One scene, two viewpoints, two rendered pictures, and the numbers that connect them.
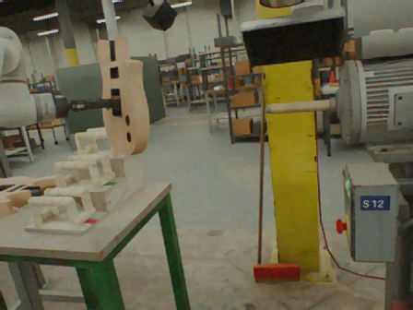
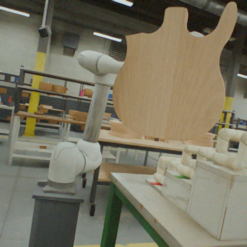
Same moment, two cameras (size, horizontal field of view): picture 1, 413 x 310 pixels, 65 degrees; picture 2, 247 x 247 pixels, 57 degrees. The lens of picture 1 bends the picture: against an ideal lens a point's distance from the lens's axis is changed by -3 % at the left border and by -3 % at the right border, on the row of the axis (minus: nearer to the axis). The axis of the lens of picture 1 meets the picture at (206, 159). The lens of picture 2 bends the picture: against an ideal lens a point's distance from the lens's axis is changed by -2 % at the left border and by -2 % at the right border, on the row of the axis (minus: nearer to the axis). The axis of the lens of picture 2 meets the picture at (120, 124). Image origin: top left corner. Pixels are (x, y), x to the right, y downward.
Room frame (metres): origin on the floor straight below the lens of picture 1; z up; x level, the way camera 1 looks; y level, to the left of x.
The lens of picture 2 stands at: (1.70, -0.28, 1.21)
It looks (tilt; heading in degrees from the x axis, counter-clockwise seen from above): 3 degrees down; 142
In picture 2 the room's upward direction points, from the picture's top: 10 degrees clockwise
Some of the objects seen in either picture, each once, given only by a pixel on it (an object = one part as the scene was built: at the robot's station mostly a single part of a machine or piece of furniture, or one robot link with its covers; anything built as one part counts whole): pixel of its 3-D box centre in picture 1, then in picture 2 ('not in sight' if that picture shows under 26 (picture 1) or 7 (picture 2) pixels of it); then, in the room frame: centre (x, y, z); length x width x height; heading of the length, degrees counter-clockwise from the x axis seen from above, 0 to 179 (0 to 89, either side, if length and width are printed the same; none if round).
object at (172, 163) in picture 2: (65, 192); (190, 166); (1.17, 0.53, 1.04); 0.20 x 0.03 x 0.03; 71
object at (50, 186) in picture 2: not in sight; (57, 183); (0.46, 0.30, 0.73); 0.22 x 0.18 x 0.06; 64
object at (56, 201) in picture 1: (50, 201); (179, 161); (1.09, 0.56, 1.04); 0.20 x 0.03 x 0.03; 71
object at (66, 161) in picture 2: not in sight; (65, 160); (0.46, 0.33, 0.87); 0.18 x 0.16 x 0.22; 111
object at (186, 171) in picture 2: (105, 179); (188, 171); (1.25, 0.40, 1.04); 0.11 x 0.03 x 0.03; 162
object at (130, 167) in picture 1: (108, 172); (243, 198); (1.42, 0.44, 1.02); 0.27 x 0.15 x 0.17; 72
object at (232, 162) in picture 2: not in sight; (226, 161); (1.40, 0.35, 1.12); 0.11 x 0.03 x 0.03; 162
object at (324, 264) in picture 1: (300, 259); not in sight; (2.03, -0.56, 0.02); 0.40 x 0.40 x 0.02; 72
